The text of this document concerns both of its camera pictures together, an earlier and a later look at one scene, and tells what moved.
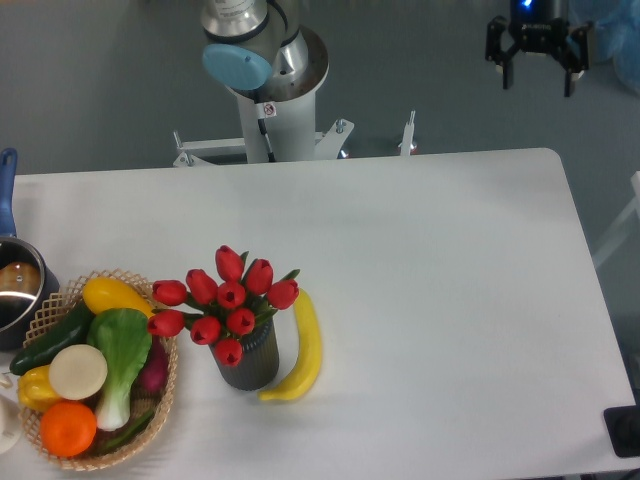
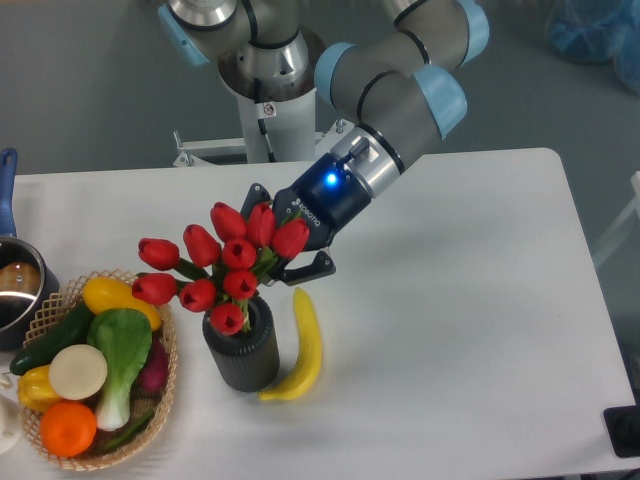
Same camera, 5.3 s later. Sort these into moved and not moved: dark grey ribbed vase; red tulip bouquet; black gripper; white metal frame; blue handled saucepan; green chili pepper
Moved: black gripper; red tulip bouquet
Not moved: white metal frame; dark grey ribbed vase; green chili pepper; blue handled saucepan
